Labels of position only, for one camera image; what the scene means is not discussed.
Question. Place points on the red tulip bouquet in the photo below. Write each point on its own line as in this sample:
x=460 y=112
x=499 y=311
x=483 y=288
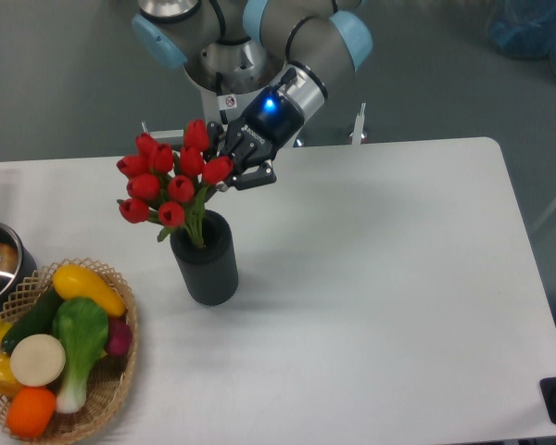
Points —
x=168 y=187

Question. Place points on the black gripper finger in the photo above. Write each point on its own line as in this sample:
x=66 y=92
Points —
x=263 y=175
x=216 y=139

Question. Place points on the woven wicker basket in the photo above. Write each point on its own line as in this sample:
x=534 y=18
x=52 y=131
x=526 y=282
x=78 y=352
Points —
x=110 y=380

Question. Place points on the green bok choy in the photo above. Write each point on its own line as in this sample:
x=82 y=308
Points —
x=81 y=326

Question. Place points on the dark green cucumber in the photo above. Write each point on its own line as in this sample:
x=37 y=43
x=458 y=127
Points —
x=37 y=320

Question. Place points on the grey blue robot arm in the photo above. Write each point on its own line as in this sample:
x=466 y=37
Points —
x=265 y=84

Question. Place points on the blue plastic bag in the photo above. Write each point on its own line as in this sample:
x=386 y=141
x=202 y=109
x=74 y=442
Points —
x=524 y=29

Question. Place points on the purple red onion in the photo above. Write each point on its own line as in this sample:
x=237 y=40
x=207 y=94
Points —
x=120 y=337

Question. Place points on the yellow squash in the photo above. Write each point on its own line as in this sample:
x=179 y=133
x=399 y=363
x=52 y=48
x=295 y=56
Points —
x=73 y=281

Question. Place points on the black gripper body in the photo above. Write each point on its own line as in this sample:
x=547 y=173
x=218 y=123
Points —
x=264 y=127

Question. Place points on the dark grey ribbed vase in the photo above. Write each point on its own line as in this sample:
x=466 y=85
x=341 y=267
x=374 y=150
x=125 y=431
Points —
x=210 y=273

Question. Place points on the orange fruit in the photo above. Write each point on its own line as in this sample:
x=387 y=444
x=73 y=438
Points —
x=30 y=412

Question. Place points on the yellow bell pepper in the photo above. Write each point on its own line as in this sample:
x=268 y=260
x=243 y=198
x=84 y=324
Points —
x=9 y=385

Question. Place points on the cream round radish slice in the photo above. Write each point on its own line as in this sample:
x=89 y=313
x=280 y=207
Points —
x=37 y=360

